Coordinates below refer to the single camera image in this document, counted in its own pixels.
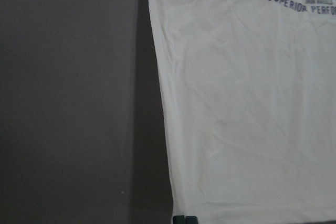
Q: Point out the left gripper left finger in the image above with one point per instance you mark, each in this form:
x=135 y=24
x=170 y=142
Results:
x=179 y=219

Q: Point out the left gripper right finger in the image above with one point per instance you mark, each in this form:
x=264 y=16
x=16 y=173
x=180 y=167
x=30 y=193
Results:
x=191 y=220

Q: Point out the cream long-sleeve printed shirt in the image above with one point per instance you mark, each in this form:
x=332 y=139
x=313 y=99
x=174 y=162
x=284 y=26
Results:
x=248 y=93

